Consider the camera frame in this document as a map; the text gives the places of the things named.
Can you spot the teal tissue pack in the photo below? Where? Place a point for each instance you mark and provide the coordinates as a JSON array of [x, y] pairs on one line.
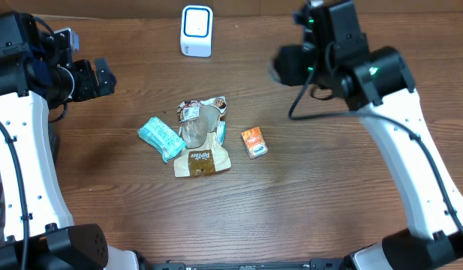
[[159, 135]]

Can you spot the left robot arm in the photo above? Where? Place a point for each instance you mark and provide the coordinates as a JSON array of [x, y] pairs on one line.
[[38, 74]]

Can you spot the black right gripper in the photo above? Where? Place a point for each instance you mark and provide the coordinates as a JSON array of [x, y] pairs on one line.
[[288, 61]]

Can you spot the brown beige snack pouch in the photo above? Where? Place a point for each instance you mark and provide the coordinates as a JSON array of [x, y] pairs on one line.
[[202, 129]]

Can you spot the orange small carton box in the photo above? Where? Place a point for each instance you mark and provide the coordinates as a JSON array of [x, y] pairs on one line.
[[254, 142]]

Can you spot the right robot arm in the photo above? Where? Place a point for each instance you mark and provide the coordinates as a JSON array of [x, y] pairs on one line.
[[381, 93]]

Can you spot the white barcode scanner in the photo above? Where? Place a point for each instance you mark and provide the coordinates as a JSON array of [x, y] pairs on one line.
[[196, 31]]

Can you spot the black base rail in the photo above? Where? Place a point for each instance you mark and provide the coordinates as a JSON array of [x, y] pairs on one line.
[[246, 266]]

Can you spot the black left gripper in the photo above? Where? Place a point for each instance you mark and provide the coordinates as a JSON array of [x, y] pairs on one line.
[[108, 79]]

